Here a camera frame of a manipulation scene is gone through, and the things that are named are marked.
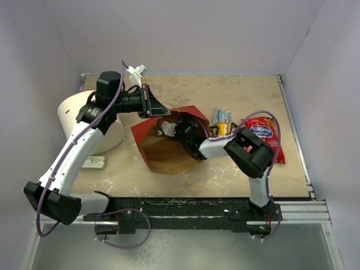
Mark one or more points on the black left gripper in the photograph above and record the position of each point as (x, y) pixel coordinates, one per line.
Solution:
(148, 101)

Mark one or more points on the red paper bag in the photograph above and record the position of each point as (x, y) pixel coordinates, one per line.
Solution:
(166, 155)

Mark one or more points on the purple candy pack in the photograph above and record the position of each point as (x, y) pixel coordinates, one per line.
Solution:
(214, 130)

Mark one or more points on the white blue snack wrapper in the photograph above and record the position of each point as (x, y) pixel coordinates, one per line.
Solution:
(222, 116)

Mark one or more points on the yellow snack pack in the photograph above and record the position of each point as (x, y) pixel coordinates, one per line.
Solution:
(223, 129)

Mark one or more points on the brown green candy pack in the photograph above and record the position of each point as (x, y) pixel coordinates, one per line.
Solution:
(233, 127)

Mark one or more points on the small white green box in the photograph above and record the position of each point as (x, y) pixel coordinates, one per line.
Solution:
(95, 163)

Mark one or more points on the red cookie snack bag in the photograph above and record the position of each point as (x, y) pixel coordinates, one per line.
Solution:
(265, 128)

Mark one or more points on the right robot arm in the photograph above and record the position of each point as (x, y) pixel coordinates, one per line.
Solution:
(254, 157)

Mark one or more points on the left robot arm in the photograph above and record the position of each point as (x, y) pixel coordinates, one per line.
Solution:
(51, 194)

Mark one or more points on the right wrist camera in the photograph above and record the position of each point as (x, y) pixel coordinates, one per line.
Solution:
(166, 128)

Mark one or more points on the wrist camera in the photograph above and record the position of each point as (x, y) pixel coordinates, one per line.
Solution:
(166, 128)
(136, 74)

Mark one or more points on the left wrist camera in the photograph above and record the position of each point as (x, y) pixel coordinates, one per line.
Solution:
(136, 74)

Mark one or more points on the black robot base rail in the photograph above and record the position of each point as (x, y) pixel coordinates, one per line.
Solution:
(236, 214)

